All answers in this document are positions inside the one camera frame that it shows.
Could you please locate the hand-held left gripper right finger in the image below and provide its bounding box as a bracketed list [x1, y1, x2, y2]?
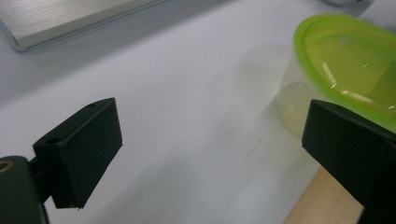
[301, 99, 396, 224]

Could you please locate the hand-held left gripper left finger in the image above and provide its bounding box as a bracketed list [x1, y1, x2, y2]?
[28, 97, 123, 210]

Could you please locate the green plastic lid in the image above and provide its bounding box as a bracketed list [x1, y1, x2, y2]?
[293, 12, 396, 133]

